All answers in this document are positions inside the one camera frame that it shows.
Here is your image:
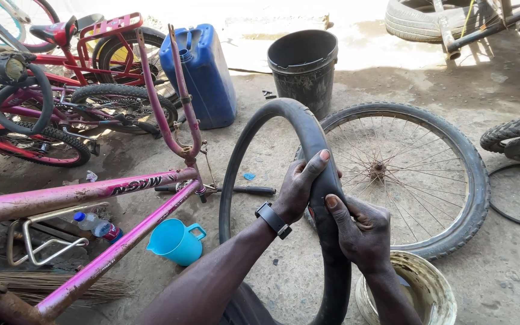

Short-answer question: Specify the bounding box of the grey metal bicycle frame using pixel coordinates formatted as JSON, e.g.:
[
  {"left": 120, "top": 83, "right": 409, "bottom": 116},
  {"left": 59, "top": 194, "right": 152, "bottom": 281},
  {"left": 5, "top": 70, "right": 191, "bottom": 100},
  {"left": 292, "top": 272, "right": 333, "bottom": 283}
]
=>
[{"left": 432, "top": 0, "right": 520, "bottom": 61}]

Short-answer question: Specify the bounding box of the red bicycle with rack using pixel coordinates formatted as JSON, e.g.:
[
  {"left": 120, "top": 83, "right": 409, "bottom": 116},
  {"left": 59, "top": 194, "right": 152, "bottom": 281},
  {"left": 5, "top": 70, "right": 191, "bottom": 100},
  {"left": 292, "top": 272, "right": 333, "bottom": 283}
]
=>
[{"left": 0, "top": 12, "right": 184, "bottom": 107}]

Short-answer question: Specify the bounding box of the white car tyre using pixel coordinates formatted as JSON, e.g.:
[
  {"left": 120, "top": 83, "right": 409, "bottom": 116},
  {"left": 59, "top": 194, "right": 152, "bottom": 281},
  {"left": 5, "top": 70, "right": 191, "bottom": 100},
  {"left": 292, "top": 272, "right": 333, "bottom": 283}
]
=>
[{"left": 385, "top": 0, "right": 504, "bottom": 43}]

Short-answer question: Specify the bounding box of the person's right hand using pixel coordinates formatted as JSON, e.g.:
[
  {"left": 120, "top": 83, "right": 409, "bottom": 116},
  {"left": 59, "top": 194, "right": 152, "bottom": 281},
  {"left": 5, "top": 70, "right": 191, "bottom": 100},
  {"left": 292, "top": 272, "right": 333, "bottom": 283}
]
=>
[{"left": 324, "top": 194, "right": 392, "bottom": 274}]

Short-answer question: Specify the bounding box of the teal rimmed bicycle wheel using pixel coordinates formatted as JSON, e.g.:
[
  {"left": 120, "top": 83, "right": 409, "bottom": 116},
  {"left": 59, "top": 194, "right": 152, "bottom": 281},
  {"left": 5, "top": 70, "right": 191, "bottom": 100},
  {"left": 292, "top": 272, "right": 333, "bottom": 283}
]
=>
[{"left": 0, "top": 0, "right": 60, "bottom": 54}]

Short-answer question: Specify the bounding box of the black plastic bucket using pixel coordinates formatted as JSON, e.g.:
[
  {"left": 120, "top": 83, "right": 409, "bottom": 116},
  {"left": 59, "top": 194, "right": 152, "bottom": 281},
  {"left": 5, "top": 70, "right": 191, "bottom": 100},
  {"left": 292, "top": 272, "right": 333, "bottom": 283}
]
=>
[{"left": 267, "top": 30, "right": 339, "bottom": 121}]

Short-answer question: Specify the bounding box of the spoked bicycle wheel with tyre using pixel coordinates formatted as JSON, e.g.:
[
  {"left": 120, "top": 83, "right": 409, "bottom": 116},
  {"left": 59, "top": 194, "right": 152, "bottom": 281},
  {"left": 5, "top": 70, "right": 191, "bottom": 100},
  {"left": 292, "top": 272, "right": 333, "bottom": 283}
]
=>
[{"left": 295, "top": 101, "right": 490, "bottom": 261}]

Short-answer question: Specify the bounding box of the black rubber tube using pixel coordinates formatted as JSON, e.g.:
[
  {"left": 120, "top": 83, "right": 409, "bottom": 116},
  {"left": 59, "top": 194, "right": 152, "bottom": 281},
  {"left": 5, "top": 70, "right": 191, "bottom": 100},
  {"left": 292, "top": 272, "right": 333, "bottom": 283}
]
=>
[{"left": 218, "top": 98, "right": 352, "bottom": 325}]

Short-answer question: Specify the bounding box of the knobbly black bicycle tyre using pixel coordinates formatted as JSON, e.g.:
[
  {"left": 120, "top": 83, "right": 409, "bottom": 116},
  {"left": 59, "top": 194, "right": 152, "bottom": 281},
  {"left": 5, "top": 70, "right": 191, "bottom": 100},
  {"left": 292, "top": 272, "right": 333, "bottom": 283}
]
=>
[{"left": 480, "top": 112, "right": 520, "bottom": 169}]

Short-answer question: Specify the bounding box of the clear plastic bottle blue cap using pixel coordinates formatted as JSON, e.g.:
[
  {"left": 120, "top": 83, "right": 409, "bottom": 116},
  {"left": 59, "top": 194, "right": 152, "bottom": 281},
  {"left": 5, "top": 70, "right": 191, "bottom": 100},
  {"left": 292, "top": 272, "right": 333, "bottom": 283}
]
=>
[{"left": 73, "top": 212, "right": 124, "bottom": 245}]

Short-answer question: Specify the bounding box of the blue plastic jerrycan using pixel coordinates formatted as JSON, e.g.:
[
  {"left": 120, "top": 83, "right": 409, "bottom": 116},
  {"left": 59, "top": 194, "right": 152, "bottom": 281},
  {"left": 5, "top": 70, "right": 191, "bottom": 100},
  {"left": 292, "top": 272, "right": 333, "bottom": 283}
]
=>
[{"left": 159, "top": 24, "right": 237, "bottom": 130}]

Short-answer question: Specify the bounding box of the chrome wire carrier rack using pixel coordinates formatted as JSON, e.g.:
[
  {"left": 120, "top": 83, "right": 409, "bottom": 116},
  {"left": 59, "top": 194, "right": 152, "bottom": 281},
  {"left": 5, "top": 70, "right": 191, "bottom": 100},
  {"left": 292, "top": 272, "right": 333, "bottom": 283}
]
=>
[{"left": 6, "top": 202, "right": 109, "bottom": 267}]

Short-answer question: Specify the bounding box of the black hand pump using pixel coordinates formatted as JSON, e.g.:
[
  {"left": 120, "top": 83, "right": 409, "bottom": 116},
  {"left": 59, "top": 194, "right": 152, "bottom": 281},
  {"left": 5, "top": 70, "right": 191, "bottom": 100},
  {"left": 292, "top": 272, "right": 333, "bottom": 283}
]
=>
[{"left": 154, "top": 184, "right": 277, "bottom": 196}]

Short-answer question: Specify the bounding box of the dirty white plastic bucket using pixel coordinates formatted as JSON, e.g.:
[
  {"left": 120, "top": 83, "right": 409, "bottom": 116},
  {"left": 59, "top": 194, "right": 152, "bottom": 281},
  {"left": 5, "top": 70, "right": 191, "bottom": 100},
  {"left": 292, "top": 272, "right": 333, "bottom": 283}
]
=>
[{"left": 355, "top": 250, "right": 458, "bottom": 325}]

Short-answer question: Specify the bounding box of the straw broom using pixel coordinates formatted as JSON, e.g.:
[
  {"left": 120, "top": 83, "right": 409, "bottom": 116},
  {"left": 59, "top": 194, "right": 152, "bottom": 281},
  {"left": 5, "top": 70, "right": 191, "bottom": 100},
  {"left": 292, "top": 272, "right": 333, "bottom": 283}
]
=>
[{"left": 0, "top": 270, "right": 134, "bottom": 305}]

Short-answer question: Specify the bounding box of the pink bicycle frame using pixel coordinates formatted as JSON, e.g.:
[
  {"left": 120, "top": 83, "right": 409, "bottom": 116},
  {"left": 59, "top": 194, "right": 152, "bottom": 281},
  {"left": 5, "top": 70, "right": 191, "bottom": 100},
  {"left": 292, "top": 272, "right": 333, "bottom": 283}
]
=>
[{"left": 0, "top": 25, "right": 218, "bottom": 325}]

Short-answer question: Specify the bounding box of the purple small bicycle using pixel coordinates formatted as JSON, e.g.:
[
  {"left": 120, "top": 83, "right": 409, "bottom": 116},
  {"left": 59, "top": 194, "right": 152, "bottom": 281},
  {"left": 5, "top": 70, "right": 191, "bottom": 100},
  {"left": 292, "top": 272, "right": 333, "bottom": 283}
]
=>
[{"left": 0, "top": 50, "right": 179, "bottom": 182}]

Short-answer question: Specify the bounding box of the light blue plastic jug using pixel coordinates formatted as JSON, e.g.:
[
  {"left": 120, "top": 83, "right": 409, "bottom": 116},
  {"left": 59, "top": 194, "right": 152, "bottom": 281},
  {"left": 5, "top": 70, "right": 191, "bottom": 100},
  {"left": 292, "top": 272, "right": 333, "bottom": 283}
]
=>
[{"left": 146, "top": 219, "right": 207, "bottom": 267}]

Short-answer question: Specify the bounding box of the black wristwatch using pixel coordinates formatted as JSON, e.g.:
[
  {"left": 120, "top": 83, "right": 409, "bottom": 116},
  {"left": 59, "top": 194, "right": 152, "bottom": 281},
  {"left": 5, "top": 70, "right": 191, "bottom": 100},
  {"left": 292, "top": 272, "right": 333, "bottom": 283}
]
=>
[{"left": 255, "top": 202, "right": 293, "bottom": 240}]

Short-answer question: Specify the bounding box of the person's left hand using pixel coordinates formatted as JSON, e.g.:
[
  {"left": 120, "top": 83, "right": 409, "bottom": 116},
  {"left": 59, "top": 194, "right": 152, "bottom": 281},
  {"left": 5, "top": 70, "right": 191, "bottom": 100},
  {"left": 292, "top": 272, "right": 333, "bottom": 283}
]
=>
[{"left": 272, "top": 149, "right": 343, "bottom": 224}]

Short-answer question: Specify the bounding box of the thin black rubber ring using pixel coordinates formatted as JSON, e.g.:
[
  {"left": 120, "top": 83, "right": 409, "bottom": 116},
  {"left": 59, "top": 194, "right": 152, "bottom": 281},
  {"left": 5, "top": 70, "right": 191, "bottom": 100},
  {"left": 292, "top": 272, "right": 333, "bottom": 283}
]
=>
[{"left": 488, "top": 163, "right": 520, "bottom": 231}]

